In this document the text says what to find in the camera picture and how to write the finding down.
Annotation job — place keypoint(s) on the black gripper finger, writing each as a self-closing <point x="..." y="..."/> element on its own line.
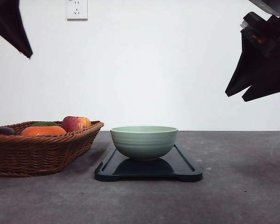
<point x="255" y="54"/>
<point x="12" y="26"/>
<point x="266" y="83"/>

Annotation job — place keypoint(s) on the white wall socket left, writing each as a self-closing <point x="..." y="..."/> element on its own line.
<point x="76" y="10"/>

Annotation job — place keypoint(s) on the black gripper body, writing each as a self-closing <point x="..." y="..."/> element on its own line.
<point x="268" y="30"/>

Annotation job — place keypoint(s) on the orange mandarin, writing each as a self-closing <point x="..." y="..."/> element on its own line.
<point x="43" y="131"/>

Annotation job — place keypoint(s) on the light green bowl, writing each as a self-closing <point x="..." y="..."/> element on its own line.
<point x="143" y="143"/>

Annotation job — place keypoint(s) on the red yellow apple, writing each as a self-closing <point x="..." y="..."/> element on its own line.
<point x="75" y="123"/>

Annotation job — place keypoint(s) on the brown wicker basket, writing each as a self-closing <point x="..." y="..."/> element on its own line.
<point x="34" y="149"/>

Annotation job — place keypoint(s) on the dark blue rectangular tray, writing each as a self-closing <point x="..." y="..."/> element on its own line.
<point x="176" y="165"/>

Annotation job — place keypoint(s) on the dark red plum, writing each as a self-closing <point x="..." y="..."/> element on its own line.
<point x="7" y="130"/>

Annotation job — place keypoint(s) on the green avocado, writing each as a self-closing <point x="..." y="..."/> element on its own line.
<point x="44" y="123"/>

